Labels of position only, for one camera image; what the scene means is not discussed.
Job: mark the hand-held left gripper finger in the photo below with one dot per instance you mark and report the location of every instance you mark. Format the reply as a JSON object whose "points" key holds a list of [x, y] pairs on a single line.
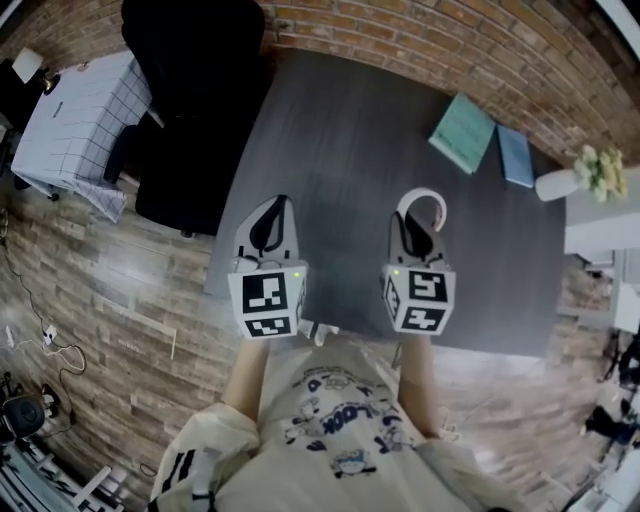
{"points": [[246, 245], [292, 240]]}

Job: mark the white printed shirt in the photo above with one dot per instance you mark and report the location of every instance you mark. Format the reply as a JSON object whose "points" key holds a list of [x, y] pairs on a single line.
{"points": [[340, 450]]}

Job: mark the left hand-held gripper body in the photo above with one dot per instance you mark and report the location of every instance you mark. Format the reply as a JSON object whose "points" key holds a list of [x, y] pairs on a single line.
{"points": [[265, 300]]}

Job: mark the round dark stool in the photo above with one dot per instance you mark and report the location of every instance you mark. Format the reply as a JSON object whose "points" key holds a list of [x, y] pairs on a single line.
{"points": [[25, 417]]}

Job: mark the white metal frame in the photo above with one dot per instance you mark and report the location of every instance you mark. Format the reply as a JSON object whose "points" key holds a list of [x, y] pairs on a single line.
{"points": [[95, 485]]}

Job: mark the black tripod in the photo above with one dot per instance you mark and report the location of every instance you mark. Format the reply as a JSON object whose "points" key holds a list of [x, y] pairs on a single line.
{"points": [[622, 355]]}

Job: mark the teal book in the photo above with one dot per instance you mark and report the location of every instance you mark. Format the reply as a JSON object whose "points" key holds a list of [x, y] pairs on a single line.
{"points": [[462, 132]]}

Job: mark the slim white power strip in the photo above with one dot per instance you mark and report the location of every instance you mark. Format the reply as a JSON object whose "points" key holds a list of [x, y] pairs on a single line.
{"points": [[9, 336]]}

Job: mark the small table with checked cloth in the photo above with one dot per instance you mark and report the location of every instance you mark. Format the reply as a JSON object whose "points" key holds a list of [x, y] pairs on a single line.
{"points": [[75, 130]]}

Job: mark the person's right forearm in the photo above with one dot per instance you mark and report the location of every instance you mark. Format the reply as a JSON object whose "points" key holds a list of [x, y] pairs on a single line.
{"points": [[419, 385]]}

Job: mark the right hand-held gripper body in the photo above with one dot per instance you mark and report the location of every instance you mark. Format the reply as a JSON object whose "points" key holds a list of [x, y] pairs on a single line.
{"points": [[425, 300]]}

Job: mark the person's white shoe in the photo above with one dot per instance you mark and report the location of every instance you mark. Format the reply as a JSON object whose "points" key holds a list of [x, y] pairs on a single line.
{"points": [[309, 330], [326, 336]]}

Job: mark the dark wooden table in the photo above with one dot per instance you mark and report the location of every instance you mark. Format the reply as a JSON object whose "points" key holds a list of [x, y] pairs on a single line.
{"points": [[360, 150]]}

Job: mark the white shade table lamp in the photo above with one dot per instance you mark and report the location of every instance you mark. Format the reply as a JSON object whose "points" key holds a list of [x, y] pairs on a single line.
{"points": [[27, 64]]}

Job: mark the white plug adapter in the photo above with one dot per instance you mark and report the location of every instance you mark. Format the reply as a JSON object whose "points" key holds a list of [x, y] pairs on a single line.
{"points": [[50, 334]]}

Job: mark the white vase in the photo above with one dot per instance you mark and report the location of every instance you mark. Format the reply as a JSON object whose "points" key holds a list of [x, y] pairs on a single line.
{"points": [[555, 186]]}

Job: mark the white tape roll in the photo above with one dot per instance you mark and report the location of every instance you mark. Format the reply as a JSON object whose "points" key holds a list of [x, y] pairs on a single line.
{"points": [[441, 215]]}

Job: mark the blue book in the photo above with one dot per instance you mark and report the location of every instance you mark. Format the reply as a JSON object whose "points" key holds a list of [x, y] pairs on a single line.
{"points": [[516, 157]]}

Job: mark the pale flower bunch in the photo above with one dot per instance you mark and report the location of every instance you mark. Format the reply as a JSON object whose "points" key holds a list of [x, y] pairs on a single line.
{"points": [[600, 172]]}

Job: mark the tall black office chair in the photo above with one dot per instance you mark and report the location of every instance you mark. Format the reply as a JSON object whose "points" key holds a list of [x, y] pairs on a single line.
{"points": [[195, 125]]}

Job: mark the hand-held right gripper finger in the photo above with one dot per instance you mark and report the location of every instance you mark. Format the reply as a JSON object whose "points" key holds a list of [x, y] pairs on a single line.
{"points": [[397, 250], [442, 252]]}

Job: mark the person's left forearm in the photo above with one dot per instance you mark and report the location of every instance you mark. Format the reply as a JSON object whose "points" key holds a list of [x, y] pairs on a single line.
{"points": [[247, 380]]}

